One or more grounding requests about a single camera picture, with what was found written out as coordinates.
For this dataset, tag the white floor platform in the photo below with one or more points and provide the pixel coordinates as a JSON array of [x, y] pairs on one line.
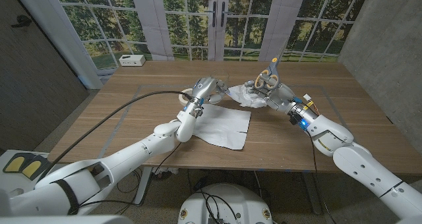
[[10, 184]]

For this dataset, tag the white cloth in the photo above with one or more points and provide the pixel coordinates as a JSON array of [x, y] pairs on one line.
[[249, 97]]

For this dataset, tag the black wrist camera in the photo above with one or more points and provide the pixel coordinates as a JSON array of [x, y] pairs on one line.
[[198, 111], [296, 119]]

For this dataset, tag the white socket box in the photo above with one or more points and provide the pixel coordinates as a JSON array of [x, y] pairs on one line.
[[132, 60]]

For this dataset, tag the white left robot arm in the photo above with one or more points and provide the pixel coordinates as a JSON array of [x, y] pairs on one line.
[[99, 168]]

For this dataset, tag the white table leg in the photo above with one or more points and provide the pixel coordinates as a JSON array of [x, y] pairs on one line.
[[143, 187]]

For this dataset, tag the white masking tape roll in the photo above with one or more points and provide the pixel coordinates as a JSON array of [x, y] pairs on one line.
[[182, 99]]

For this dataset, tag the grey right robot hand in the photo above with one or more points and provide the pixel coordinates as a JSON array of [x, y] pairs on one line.
[[282, 95]]

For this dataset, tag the white shoe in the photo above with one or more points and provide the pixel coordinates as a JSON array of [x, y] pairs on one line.
[[16, 193]]

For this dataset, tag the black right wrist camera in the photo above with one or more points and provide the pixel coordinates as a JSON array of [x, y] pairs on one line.
[[296, 119]]

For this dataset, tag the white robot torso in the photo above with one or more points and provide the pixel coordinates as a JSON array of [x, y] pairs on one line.
[[237, 201]]

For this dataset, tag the black pedal with yellow pads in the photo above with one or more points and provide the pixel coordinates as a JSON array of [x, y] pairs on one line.
[[14, 164]]

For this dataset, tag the grey table leg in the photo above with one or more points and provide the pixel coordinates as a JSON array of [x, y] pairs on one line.
[[313, 194]]

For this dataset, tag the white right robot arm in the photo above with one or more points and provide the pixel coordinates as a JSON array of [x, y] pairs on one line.
[[366, 168]]

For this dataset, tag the dark wooden door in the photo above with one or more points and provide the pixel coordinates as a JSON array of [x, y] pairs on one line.
[[33, 79]]

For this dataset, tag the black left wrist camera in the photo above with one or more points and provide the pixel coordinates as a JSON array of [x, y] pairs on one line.
[[198, 111]]

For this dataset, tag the crumpled white rag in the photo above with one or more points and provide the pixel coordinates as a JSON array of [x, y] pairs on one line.
[[163, 172]]

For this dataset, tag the large white paper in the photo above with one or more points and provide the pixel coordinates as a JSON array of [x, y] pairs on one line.
[[224, 125]]

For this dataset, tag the printed window backdrop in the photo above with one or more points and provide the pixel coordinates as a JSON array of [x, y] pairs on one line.
[[250, 29]]

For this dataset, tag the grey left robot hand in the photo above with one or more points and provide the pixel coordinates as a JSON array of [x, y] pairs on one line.
[[204, 85]]

